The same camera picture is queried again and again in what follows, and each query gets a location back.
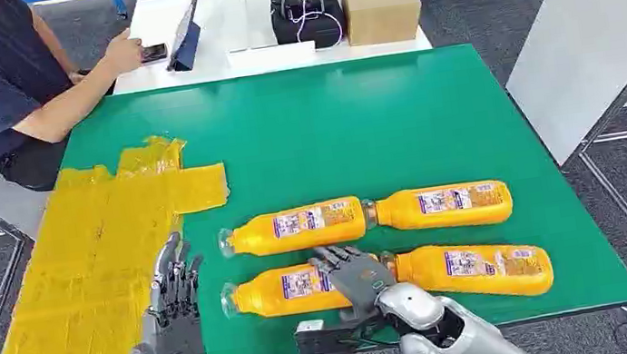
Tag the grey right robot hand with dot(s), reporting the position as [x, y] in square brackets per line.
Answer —
[360, 281]

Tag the tablet in dark case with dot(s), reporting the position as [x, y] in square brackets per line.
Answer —
[185, 38]

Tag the brown cardboard box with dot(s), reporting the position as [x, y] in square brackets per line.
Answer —
[382, 9]

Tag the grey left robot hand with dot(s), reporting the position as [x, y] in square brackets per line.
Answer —
[173, 352]

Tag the flat white box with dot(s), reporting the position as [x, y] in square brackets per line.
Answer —
[271, 58]

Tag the person's hand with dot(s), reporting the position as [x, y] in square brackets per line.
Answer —
[124, 52]

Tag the green table mat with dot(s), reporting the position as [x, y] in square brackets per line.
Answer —
[356, 133]

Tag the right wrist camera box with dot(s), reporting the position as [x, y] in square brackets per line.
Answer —
[317, 339]

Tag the black smartphone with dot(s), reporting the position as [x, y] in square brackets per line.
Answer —
[154, 53]

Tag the yellow plastic sheet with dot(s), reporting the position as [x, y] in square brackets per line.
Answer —
[94, 259]

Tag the orange drink bottle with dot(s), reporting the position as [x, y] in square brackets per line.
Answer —
[423, 273]
[255, 238]
[403, 212]
[257, 298]

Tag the black controller device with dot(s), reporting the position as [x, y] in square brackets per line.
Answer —
[306, 4]

